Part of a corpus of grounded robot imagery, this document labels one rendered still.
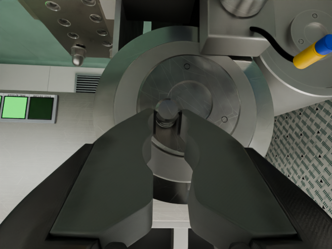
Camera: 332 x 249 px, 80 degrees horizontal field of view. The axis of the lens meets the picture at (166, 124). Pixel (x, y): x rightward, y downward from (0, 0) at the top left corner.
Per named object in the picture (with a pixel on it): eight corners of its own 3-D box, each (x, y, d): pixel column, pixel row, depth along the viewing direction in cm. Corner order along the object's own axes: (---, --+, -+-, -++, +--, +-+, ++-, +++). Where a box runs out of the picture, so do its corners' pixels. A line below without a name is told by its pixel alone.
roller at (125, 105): (254, 43, 17) (261, 184, 15) (194, 110, 42) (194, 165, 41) (117, 36, 16) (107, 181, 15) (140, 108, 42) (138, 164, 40)
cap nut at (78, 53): (83, 46, 49) (82, 63, 48) (88, 53, 52) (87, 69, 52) (68, 45, 49) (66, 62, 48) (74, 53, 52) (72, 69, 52)
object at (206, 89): (262, 117, 14) (176, 178, 13) (249, 121, 16) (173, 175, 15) (202, 35, 15) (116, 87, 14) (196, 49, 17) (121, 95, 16)
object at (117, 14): (129, -119, 20) (117, 56, 17) (143, 28, 43) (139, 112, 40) (123, -120, 20) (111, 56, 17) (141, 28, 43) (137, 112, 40)
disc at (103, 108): (269, 29, 18) (280, 205, 15) (267, 32, 18) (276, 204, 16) (99, 20, 17) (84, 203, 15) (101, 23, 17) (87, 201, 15)
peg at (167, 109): (185, 113, 11) (164, 126, 11) (179, 121, 14) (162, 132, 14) (171, 92, 11) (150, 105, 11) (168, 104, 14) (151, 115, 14)
